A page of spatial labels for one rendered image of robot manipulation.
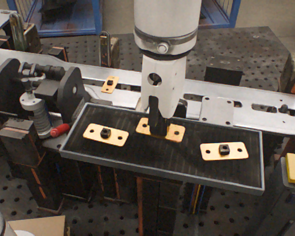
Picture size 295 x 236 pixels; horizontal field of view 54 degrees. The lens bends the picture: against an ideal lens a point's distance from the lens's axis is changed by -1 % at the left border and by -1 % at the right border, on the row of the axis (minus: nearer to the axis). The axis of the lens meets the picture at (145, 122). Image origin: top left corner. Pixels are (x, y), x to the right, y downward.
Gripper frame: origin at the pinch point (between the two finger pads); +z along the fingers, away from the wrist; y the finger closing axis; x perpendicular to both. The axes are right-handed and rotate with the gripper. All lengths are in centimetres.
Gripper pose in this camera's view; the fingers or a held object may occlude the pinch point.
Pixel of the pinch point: (160, 120)
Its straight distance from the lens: 51.8
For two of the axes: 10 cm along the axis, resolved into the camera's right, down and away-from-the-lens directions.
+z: 0.0, 7.0, 7.2
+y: 3.1, -6.8, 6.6
